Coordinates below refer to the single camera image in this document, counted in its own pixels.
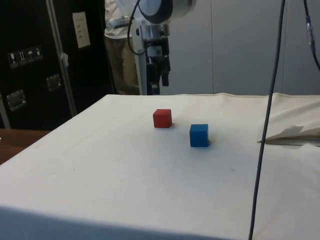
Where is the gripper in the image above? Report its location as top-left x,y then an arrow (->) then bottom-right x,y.
144,36 -> 172,96

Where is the person in beige clothes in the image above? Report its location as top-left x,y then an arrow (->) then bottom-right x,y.
103,0 -> 141,96

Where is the red cube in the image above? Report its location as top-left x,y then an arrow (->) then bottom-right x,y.
152,108 -> 173,129

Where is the blue cube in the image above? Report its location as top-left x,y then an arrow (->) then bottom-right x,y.
189,123 -> 210,148

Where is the black cabinet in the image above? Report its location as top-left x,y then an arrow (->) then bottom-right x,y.
0,0 -> 119,132

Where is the black cable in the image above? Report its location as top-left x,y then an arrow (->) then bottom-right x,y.
126,0 -> 147,56
302,0 -> 320,71
247,0 -> 287,240

